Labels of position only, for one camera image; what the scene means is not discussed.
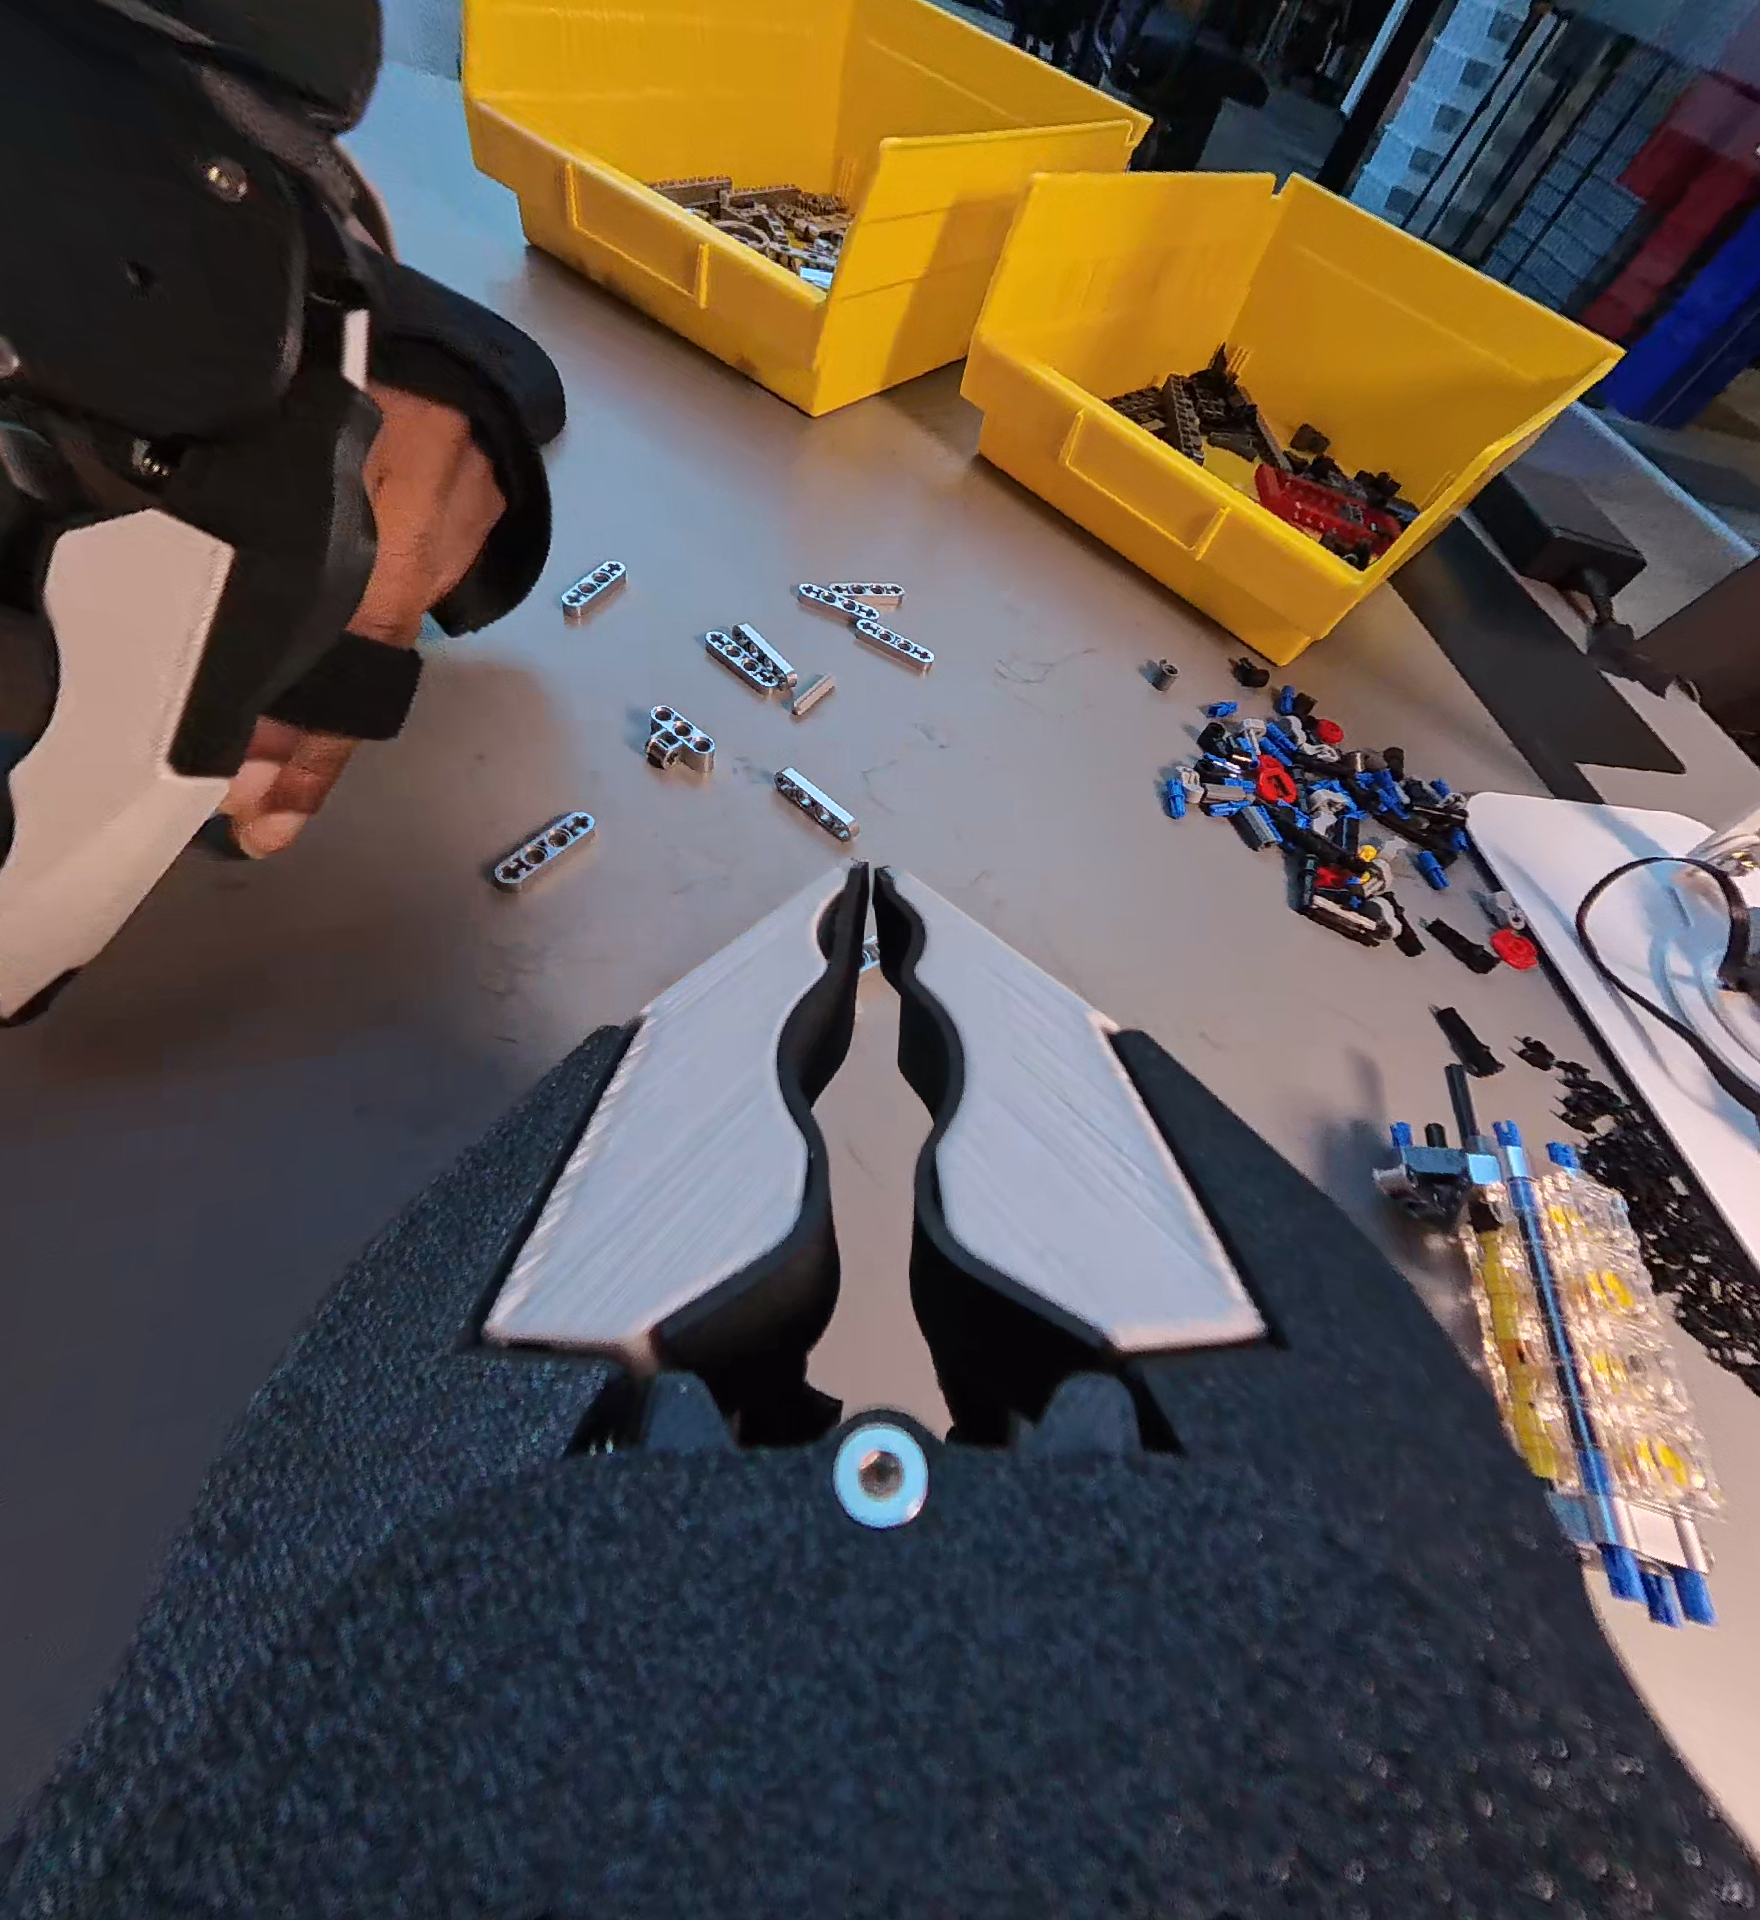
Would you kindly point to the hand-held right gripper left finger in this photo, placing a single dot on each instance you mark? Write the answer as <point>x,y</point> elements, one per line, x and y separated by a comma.
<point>656,1201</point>

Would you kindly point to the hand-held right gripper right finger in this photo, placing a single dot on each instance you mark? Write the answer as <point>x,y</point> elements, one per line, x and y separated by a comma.
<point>1090,1201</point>

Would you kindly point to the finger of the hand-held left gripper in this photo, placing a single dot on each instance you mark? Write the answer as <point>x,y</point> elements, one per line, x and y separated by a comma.
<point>116,751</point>

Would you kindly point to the yellow bin with red panels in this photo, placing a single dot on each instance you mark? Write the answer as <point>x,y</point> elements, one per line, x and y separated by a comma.
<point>1345,315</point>

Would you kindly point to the grey desk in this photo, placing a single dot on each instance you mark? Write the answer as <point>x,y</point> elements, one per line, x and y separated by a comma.
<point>294,1049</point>

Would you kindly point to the person's left hand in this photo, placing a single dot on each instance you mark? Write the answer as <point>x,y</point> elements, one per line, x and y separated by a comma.
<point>429,495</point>

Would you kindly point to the scattered chrome beams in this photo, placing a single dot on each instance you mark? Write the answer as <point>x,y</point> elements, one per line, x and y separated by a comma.
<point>542,852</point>

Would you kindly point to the black mesh pad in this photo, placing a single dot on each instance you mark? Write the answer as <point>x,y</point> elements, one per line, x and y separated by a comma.
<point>512,406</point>

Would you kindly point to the pile of small coloured connectors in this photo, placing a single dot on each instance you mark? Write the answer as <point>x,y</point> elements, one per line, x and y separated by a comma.
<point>1315,810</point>

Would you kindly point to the small red pulley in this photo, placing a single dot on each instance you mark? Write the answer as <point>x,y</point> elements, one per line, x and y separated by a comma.
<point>1513,947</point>

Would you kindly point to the transparent engine block assembly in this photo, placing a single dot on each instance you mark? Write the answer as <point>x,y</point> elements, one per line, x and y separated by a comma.
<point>1584,1320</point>

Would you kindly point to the light grey short axle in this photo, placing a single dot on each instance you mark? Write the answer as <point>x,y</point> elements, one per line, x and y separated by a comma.
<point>811,693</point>

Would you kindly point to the wooden book stand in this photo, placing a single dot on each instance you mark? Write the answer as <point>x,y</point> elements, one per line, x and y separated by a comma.
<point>1571,869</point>

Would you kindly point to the pile of small black pins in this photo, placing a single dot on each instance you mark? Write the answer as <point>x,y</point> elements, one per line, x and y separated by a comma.
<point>1689,1245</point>

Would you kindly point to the far left yellow bin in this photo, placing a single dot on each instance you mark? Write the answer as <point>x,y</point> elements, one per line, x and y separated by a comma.
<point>761,225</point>

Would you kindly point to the heap of dark building pieces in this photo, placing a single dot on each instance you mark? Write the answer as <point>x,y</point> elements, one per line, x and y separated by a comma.
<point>1210,411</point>

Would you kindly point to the black power adapter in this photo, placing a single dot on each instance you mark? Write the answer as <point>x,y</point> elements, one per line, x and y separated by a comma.
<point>1577,533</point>

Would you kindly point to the blue crate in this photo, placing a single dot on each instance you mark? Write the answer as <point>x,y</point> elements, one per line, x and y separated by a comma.
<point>1734,302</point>

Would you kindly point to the stack of grey crates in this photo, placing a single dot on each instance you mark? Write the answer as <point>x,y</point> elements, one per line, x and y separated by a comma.
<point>1510,136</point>

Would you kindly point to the stack of red crates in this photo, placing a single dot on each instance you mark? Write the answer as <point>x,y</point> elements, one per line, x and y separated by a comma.
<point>1689,211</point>

